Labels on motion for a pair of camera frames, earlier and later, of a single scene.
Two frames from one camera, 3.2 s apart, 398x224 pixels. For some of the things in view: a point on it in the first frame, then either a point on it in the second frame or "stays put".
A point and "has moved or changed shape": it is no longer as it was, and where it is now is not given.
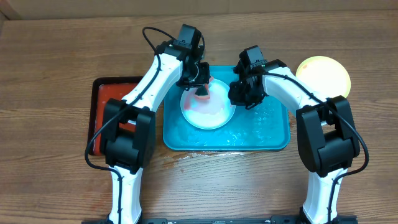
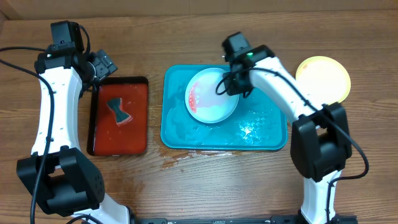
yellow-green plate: (325, 76) stays put
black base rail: (275, 219) stays put
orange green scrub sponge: (203, 93) has moved or changed shape
